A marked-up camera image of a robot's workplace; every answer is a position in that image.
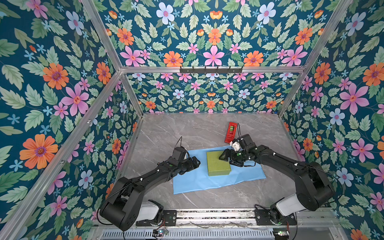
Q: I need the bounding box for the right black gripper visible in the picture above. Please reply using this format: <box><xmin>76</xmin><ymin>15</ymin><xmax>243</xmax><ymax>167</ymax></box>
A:
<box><xmin>218</xmin><ymin>148</ymin><xmax>248</xmax><ymax>166</ymax></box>

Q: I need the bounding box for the green gift box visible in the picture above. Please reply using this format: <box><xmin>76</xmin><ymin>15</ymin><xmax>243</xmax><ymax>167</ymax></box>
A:
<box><xmin>207</xmin><ymin>151</ymin><xmax>231</xmax><ymax>177</ymax></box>

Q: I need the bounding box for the light blue wrapping paper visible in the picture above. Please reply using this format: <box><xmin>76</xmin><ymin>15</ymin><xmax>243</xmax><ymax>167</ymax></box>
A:
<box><xmin>173</xmin><ymin>146</ymin><xmax>266</xmax><ymax>195</ymax></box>

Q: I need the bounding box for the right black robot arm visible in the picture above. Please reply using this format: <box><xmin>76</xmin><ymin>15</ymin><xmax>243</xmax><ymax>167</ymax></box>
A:
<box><xmin>219</xmin><ymin>134</ymin><xmax>335</xmax><ymax>216</ymax></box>

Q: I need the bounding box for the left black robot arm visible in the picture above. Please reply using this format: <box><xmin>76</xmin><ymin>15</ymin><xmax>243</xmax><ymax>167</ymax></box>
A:
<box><xmin>99</xmin><ymin>147</ymin><xmax>201</xmax><ymax>231</ymax></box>

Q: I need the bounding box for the red tape dispenser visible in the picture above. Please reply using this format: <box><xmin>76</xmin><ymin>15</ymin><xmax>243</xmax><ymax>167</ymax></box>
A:
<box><xmin>225</xmin><ymin>122</ymin><xmax>238</xmax><ymax>144</ymax></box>

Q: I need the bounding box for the white ventilation grille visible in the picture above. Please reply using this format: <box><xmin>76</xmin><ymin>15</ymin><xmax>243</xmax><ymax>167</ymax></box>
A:
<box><xmin>100</xmin><ymin>229</ymin><xmax>275</xmax><ymax>240</ymax></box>

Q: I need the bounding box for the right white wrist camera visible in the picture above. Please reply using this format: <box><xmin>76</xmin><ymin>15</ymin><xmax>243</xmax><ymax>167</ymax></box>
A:
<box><xmin>230</xmin><ymin>141</ymin><xmax>242</xmax><ymax>152</ymax></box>

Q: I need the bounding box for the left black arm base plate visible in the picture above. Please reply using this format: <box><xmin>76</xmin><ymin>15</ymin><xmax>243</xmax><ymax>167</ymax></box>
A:
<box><xmin>136</xmin><ymin>210</ymin><xmax>178</xmax><ymax>227</ymax></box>

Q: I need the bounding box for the aluminium front mounting rail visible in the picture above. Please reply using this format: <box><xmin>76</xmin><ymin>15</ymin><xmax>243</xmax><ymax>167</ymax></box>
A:
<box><xmin>174</xmin><ymin>208</ymin><xmax>341</xmax><ymax>228</ymax></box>

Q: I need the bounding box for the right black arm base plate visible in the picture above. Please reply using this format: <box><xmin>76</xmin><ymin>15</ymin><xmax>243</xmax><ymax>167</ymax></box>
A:
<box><xmin>254</xmin><ymin>206</ymin><xmax>298</xmax><ymax>226</ymax></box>

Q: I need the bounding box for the black hook rail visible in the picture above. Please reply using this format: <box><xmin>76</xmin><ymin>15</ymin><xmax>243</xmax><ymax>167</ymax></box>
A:
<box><xmin>179</xmin><ymin>67</ymin><xmax>243</xmax><ymax>75</ymax></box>

